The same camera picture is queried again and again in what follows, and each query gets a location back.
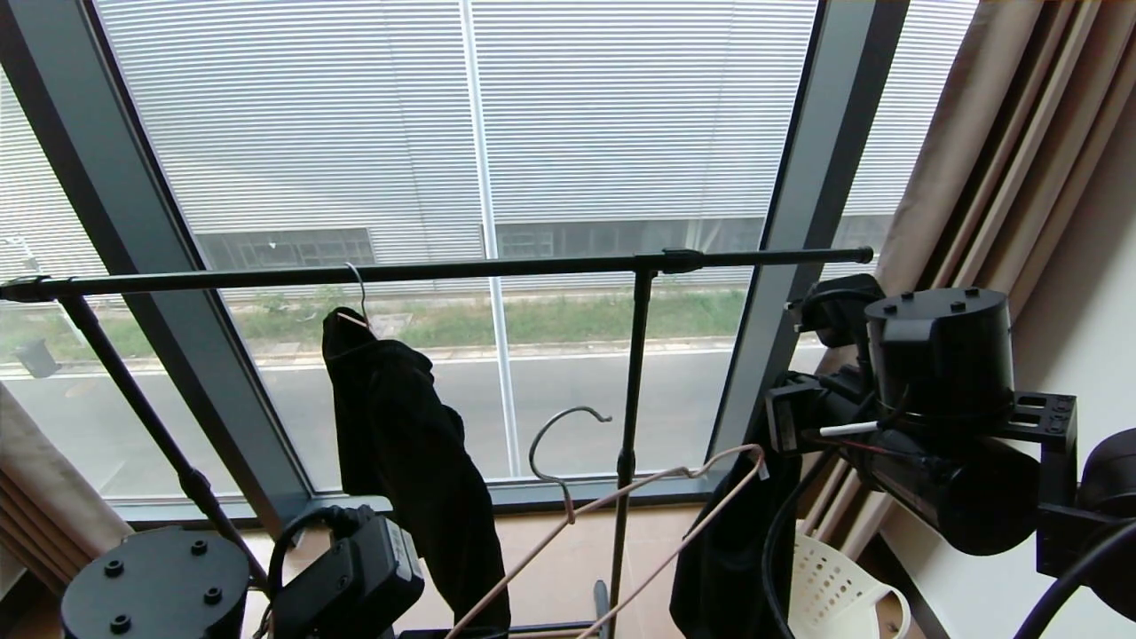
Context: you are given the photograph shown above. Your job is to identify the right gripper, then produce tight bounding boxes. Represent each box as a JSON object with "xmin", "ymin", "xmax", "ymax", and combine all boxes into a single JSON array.
[{"xmin": 765, "ymin": 367, "xmax": 877, "ymax": 459}]

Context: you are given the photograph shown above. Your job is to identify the black garment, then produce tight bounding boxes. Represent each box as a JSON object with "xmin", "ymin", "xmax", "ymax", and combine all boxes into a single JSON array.
[{"xmin": 670, "ymin": 435, "xmax": 804, "ymax": 639}]

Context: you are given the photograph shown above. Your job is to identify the pink clothes hanger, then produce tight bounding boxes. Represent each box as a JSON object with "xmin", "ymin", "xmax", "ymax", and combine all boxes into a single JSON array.
[
  {"xmin": 444, "ymin": 406, "xmax": 766, "ymax": 639},
  {"xmin": 342, "ymin": 262, "xmax": 378, "ymax": 334}
]

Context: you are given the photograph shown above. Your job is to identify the black shorts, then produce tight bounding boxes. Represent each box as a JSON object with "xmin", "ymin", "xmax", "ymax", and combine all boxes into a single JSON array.
[{"xmin": 321, "ymin": 306, "xmax": 513, "ymax": 635}]

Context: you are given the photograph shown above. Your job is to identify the white laundry basket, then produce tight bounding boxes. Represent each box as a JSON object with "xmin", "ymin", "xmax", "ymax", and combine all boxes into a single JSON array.
[{"xmin": 785, "ymin": 532, "xmax": 912, "ymax": 639}]

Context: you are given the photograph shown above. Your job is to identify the black clothes rack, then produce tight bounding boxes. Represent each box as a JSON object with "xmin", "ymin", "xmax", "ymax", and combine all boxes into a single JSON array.
[{"xmin": 0, "ymin": 248, "xmax": 875, "ymax": 639}]

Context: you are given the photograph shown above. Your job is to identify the window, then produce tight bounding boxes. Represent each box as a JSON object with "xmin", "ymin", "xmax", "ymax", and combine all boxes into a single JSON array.
[{"xmin": 0, "ymin": 0, "xmax": 977, "ymax": 525}]

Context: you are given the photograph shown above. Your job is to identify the beige curtain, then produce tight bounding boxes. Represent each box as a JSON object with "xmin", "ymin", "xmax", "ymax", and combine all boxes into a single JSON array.
[
  {"xmin": 0, "ymin": 382, "xmax": 134, "ymax": 596},
  {"xmin": 799, "ymin": 0, "xmax": 1136, "ymax": 560}
]

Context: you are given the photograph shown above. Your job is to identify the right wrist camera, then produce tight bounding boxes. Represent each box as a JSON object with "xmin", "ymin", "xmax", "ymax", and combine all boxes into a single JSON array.
[{"xmin": 785, "ymin": 273, "xmax": 886, "ymax": 349}]

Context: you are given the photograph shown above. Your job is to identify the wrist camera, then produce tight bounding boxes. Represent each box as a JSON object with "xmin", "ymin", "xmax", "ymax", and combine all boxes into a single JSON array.
[
  {"xmin": 271, "ymin": 515, "xmax": 425, "ymax": 639},
  {"xmin": 785, "ymin": 273, "xmax": 886, "ymax": 349}
]

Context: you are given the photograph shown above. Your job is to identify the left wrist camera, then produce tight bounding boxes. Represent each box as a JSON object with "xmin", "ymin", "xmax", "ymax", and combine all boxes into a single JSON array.
[{"xmin": 271, "ymin": 515, "xmax": 425, "ymax": 639}]

